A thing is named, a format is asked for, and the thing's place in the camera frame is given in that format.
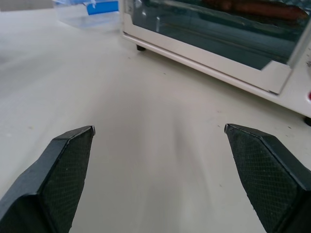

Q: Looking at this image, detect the clear plastic container blue lid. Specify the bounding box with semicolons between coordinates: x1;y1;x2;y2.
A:
53;0;121;31

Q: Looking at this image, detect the brown sausage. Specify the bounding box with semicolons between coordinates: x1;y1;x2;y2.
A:
203;0;309;20

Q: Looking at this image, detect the glass oven door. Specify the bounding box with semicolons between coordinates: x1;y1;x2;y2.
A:
121;0;311;95

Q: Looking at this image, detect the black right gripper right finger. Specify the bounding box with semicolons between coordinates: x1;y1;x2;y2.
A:
224;123;311;233

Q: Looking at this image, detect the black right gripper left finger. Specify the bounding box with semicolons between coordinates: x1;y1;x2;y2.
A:
0;125;96;233

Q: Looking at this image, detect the white toaster oven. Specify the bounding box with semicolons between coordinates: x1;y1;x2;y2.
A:
121;0;311;126

